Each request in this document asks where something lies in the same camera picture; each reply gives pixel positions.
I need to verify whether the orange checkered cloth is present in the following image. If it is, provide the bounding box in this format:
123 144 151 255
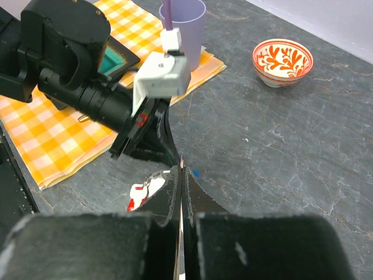
0 0 227 191

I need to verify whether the metal chain keyring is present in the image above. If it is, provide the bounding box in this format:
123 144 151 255
180 155 184 170

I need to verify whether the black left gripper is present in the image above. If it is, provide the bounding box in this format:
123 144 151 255
109 99 175 162

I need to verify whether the black handled knife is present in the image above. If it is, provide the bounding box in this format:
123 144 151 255
78 115 90 123

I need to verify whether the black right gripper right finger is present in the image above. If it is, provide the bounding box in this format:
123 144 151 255
182 168 354 279

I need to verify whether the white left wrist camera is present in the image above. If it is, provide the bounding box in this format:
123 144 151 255
131 27 191 117

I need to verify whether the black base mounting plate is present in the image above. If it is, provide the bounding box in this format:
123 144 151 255
0 132 38 235

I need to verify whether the blue tagged silver key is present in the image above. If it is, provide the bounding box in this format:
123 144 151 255
192 169 199 179

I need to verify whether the lilac plastic cup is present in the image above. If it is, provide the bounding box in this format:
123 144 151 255
159 0 206 71

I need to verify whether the red patterned ceramic bowl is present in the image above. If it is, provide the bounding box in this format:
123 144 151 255
252 38 314 88

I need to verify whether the black teal square plate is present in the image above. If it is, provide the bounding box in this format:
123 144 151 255
98 36 140 78

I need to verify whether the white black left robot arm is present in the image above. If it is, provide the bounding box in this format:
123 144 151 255
1 1 180 279

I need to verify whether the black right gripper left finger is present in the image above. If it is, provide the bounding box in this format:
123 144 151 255
1 166 181 279

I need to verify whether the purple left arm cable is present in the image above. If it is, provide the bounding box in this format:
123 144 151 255
162 0 174 32

